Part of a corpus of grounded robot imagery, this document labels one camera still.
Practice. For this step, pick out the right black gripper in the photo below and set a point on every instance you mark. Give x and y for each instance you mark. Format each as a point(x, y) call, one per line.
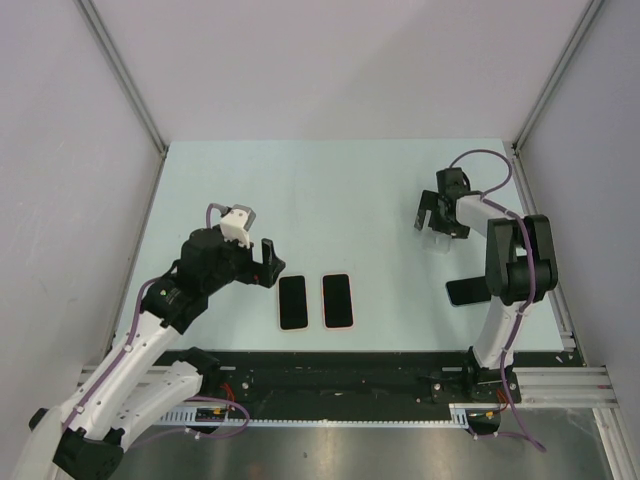
point(429, 201)

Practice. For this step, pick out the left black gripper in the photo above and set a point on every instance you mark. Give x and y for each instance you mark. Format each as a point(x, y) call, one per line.
point(256, 272)

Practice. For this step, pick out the clear phone case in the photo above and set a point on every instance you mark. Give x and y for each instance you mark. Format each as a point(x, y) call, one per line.
point(436, 242)

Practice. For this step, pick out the blue phone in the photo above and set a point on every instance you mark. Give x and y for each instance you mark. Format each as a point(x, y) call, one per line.
point(292, 302)
point(468, 291)

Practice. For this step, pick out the pink phone case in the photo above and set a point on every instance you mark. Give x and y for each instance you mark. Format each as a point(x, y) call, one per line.
point(323, 320)

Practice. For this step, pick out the black phone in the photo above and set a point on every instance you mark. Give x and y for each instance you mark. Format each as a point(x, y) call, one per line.
point(337, 300)

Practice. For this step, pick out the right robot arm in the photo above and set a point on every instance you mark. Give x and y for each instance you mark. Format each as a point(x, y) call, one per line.
point(520, 261)

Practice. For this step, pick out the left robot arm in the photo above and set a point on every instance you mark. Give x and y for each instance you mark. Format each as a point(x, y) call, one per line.
point(88, 435)

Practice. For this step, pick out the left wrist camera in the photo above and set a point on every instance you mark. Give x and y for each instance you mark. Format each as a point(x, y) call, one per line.
point(236, 223)

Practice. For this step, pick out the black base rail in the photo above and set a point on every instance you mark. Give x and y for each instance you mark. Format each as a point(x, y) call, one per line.
point(356, 385)

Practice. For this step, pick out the white cable duct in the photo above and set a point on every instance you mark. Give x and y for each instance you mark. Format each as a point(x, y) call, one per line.
point(193, 417)

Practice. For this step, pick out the right aluminium frame post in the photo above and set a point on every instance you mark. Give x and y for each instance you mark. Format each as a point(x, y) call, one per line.
point(576, 39)

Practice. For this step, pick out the aluminium frame post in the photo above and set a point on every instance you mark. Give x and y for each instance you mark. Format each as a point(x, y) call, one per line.
point(576, 39)
point(108, 48)

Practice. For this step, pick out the left aluminium frame post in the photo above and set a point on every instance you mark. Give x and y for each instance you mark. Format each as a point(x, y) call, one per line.
point(108, 48)

